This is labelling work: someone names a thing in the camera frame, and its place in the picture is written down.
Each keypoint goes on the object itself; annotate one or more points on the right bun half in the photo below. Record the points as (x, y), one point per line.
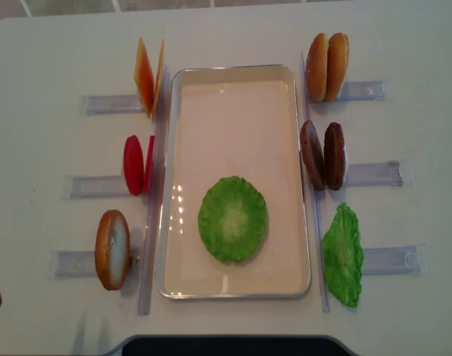
(337, 62)

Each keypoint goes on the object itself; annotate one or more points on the bread bun half left rack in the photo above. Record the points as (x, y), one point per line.
(112, 250)

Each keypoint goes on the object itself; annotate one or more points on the right orange cheese slice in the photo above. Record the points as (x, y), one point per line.
(159, 79)

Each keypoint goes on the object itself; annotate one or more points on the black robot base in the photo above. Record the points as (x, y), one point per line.
(233, 345)

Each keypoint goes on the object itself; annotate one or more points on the brown meat patty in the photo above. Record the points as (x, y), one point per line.
(335, 158)
(312, 155)

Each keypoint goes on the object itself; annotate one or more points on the white rectangular tray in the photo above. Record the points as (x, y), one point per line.
(239, 122)

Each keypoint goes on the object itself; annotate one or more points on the green lettuce leaf on tray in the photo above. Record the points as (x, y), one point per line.
(232, 220)

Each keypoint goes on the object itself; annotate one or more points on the right clear acrylic rack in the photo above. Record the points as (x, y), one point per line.
(405, 260)

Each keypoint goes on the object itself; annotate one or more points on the left brown meat patty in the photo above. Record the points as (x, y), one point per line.
(312, 155)

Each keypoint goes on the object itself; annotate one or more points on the left clear acrylic rack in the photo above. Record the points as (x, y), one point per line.
(70, 264)

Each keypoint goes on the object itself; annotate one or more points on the left sesame bun half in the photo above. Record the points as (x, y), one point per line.
(316, 67)

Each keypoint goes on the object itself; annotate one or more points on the right brown meat patty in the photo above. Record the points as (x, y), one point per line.
(335, 158)

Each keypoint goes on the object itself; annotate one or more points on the green lettuce leaf in rack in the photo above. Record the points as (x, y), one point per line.
(343, 256)

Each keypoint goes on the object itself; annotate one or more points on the clear acrylic rack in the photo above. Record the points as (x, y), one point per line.
(405, 260)
(70, 264)

